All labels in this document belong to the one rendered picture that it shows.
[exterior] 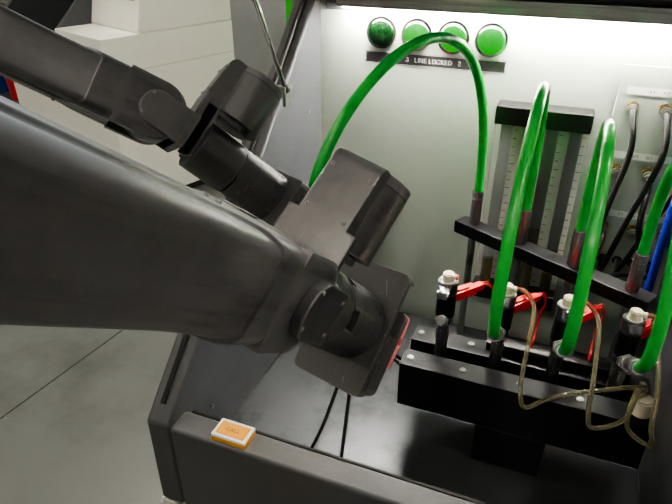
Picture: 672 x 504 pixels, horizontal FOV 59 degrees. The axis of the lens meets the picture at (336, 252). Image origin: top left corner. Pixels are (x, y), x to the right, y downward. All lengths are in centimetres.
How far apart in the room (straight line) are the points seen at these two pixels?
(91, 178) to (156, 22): 340
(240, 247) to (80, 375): 231
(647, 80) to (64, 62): 78
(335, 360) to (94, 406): 195
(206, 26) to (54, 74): 316
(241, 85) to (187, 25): 304
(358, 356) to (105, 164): 33
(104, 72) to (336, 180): 31
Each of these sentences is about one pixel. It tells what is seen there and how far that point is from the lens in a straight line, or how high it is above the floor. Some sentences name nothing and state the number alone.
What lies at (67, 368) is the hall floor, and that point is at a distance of 259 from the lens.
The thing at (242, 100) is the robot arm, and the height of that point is 139.
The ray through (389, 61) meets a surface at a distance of 73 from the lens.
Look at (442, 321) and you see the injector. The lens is 85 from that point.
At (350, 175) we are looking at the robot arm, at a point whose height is 141.
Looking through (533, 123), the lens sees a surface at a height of 136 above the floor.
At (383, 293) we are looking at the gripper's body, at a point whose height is 130.
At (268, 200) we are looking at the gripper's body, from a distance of 65.
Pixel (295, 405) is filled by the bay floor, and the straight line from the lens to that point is 104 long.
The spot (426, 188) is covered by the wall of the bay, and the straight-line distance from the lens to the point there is 111.
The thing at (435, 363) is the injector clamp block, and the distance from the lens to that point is 90.
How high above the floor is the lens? 156
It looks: 30 degrees down
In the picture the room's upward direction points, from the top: straight up
